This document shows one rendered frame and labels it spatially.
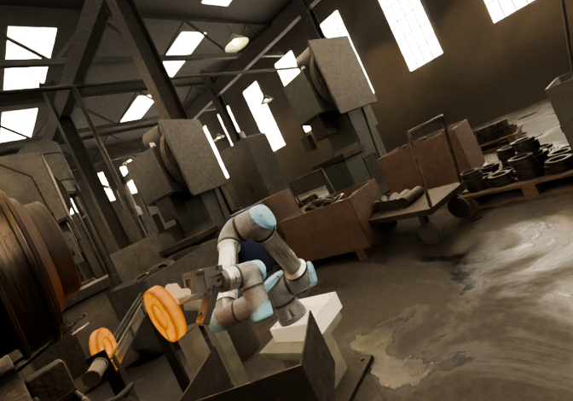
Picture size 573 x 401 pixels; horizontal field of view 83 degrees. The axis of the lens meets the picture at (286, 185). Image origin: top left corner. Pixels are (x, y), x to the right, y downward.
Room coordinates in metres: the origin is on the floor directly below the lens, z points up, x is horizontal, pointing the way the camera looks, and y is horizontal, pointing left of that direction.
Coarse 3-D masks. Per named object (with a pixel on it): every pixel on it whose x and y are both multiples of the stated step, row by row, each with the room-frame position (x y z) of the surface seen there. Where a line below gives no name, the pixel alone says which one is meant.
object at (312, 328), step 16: (304, 336) 0.64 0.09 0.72; (320, 336) 0.73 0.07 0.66; (304, 352) 0.59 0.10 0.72; (320, 352) 0.67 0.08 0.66; (208, 368) 0.73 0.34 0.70; (224, 368) 0.79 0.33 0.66; (304, 368) 0.56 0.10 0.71; (320, 368) 0.63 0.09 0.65; (192, 384) 0.66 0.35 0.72; (208, 384) 0.71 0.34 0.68; (224, 384) 0.76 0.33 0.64; (256, 384) 0.56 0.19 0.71; (272, 384) 0.56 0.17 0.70; (288, 384) 0.56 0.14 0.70; (304, 384) 0.55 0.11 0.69; (320, 384) 0.59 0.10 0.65; (192, 400) 0.64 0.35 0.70; (208, 400) 0.58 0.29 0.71; (224, 400) 0.58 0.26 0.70; (240, 400) 0.57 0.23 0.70; (256, 400) 0.57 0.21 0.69; (272, 400) 0.56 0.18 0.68; (288, 400) 0.56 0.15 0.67; (304, 400) 0.55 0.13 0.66; (320, 400) 0.56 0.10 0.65
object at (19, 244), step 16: (0, 208) 0.72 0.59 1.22; (0, 224) 0.70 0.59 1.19; (16, 224) 0.71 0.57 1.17; (0, 240) 0.69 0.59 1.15; (16, 240) 0.70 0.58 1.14; (0, 256) 0.68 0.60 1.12; (16, 256) 0.69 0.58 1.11; (32, 256) 0.70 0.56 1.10; (0, 272) 0.67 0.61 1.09; (16, 272) 0.69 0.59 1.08; (32, 272) 0.71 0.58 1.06; (16, 288) 0.69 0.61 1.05; (32, 288) 0.71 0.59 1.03; (16, 304) 0.69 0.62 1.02; (32, 304) 0.71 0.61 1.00; (48, 304) 0.72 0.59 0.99; (32, 320) 0.72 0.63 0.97; (48, 320) 0.75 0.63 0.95; (32, 336) 0.74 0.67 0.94; (48, 336) 0.78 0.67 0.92
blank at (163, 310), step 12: (156, 288) 0.87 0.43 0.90; (144, 300) 0.91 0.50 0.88; (156, 300) 0.84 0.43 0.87; (168, 300) 0.84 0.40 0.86; (156, 312) 0.90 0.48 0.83; (168, 312) 0.82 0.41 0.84; (180, 312) 0.84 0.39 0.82; (156, 324) 0.91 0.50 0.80; (168, 324) 0.85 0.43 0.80; (180, 324) 0.84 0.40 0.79; (168, 336) 0.88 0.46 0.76; (180, 336) 0.85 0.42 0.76
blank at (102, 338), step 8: (104, 328) 1.35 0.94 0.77; (96, 336) 1.28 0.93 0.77; (104, 336) 1.32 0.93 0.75; (112, 336) 1.38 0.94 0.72; (96, 344) 1.25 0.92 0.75; (104, 344) 1.35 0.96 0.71; (112, 344) 1.35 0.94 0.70; (96, 352) 1.24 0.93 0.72; (112, 352) 1.33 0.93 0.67; (112, 360) 1.30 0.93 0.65
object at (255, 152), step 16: (240, 144) 5.85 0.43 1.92; (256, 144) 5.94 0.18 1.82; (224, 160) 6.22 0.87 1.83; (240, 160) 5.96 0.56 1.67; (256, 160) 5.80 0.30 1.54; (272, 160) 6.11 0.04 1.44; (240, 176) 6.07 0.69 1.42; (256, 176) 5.84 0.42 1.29; (272, 176) 5.97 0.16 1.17; (240, 192) 6.19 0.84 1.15; (256, 192) 5.95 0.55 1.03; (272, 192) 5.83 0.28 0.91
